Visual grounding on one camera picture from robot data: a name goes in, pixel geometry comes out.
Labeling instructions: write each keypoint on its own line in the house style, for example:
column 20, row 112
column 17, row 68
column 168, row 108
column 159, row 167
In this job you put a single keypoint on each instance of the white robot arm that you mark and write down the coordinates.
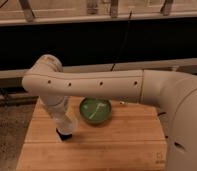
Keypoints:
column 173, row 92

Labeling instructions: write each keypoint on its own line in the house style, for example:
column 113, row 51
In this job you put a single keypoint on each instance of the black eraser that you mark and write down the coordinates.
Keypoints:
column 62, row 136

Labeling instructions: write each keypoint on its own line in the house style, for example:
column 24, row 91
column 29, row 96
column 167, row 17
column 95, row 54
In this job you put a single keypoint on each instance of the green bowl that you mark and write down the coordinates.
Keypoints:
column 95, row 111

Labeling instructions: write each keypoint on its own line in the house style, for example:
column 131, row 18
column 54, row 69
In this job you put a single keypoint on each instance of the wooden cutting board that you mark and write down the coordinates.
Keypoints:
column 132, row 140

